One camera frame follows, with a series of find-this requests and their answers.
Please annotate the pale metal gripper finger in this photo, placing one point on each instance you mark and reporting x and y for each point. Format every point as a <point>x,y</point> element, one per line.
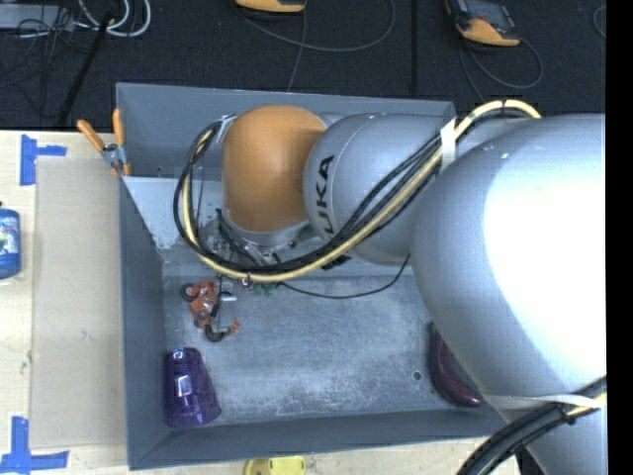
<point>227,297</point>
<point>225,322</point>

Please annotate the orange toy vehicle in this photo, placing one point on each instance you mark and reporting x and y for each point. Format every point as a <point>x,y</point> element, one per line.
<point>203,301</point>

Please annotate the purple plastic cup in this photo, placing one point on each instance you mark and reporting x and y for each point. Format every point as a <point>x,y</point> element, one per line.
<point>190,391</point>

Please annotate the grey metal bin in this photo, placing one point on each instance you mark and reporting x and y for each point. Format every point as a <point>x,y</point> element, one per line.
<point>316,354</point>

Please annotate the pale wood flat board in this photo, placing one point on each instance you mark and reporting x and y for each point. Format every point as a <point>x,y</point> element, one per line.
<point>74,290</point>

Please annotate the blue can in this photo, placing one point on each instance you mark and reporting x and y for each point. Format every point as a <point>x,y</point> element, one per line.
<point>9,245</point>

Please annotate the purple toy eggplant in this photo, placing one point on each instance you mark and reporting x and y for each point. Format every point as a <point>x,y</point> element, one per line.
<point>447,371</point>

